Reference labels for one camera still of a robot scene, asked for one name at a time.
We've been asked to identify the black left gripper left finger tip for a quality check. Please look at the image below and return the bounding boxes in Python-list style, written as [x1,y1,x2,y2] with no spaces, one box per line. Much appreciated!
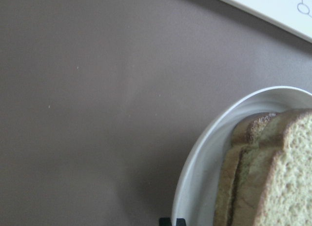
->
[159,217,171,226]

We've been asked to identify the black left gripper right finger tip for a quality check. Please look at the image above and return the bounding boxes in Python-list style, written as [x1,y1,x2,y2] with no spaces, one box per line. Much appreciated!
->
[176,218,186,226]

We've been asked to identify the bread slice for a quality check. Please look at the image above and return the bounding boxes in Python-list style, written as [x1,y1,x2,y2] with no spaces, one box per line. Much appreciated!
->
[232,109,312,226]
[213,112,278,226]

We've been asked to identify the white round plate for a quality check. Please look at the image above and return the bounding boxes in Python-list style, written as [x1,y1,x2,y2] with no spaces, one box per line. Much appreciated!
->
[171,86,312,226]

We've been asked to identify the bread slice under egg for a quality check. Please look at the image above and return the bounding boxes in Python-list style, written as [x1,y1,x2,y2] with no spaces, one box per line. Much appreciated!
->
[213,112,278,226]

